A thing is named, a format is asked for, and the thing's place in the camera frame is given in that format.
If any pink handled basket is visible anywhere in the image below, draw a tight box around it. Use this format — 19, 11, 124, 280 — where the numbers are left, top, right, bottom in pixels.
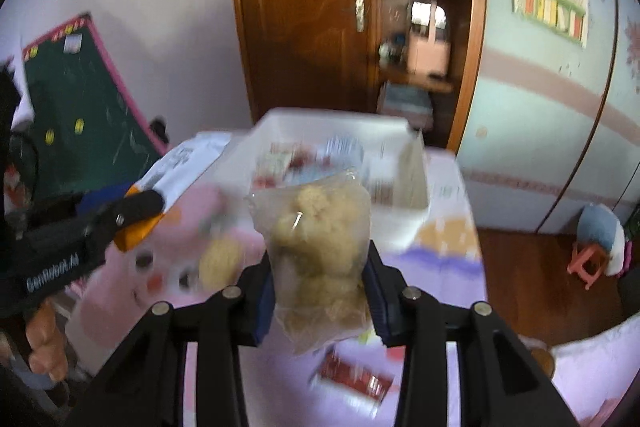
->
407, 0, 453, 75

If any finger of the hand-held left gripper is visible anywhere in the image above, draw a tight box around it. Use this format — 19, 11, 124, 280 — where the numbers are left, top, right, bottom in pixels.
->
85, 191, 167, 253
75, 192, 118, 215

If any white plastic storage bin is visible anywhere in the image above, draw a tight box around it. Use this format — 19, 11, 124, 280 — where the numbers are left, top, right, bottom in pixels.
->
220, 107, 431, 253

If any brown wooden door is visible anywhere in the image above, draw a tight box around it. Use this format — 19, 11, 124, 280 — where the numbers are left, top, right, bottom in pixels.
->
227, 0, 383, 128

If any clear bag of yellow puffs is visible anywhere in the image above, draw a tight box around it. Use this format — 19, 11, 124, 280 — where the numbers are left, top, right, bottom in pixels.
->
244, 169, 373, 355

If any red bread packet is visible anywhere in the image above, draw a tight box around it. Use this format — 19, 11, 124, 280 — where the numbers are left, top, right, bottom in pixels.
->
310, 344, 396, 405

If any person's left hand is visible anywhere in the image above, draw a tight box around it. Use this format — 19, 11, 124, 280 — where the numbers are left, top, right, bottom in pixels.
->
25, 297, 71, 383

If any pale lilac pillow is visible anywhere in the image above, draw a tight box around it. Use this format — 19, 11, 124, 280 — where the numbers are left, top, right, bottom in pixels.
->
550, 317, 640, 427

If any brown wooden bedpost knob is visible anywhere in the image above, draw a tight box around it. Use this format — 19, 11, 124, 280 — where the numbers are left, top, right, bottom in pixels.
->
520, 337, 557, 380

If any pale blue floral wardrobe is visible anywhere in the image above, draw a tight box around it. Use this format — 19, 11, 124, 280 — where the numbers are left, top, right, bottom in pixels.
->
457, 0, 640, 235

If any pink plastic stool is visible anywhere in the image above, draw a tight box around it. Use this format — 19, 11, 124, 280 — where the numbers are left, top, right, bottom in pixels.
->
567, 244, 608, 290

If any round yellow cookie bag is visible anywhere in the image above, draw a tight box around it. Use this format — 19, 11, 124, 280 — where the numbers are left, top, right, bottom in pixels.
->
199, 238, 243, 290

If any blue white snack packet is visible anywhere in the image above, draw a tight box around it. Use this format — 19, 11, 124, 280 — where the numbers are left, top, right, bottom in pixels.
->
320, 134, 366, 168

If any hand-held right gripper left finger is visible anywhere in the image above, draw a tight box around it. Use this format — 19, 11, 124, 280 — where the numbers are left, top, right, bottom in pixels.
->
70, 257, 276, 427

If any black easel knob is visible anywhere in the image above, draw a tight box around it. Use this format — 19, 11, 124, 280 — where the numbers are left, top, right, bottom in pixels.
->
149, 117, 171, 142

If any wooden corner shelf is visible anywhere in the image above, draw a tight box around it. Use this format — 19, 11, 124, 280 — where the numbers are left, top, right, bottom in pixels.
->
375, 0, 488, 148

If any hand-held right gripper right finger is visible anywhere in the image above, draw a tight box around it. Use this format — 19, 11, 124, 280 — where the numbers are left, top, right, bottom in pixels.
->
362, 239, 581, 427

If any pink framed green chalkboard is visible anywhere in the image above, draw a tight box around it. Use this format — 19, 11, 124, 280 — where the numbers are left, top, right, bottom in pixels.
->
21, 12, 168, 202

